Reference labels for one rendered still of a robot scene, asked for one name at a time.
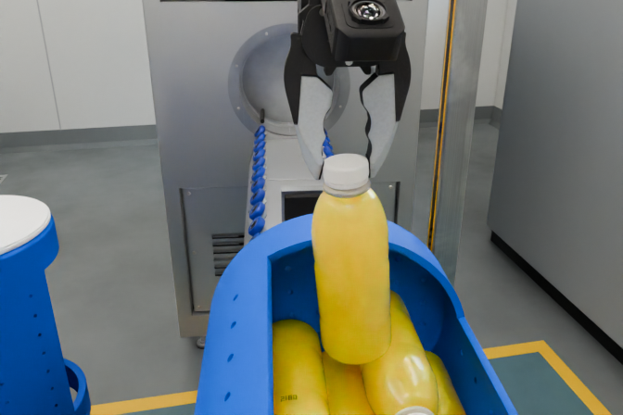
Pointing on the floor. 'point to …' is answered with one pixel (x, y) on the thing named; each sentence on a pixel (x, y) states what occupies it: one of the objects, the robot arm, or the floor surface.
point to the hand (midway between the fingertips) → (345, 167)
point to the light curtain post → (458, 101)
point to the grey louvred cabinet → (565, 144)
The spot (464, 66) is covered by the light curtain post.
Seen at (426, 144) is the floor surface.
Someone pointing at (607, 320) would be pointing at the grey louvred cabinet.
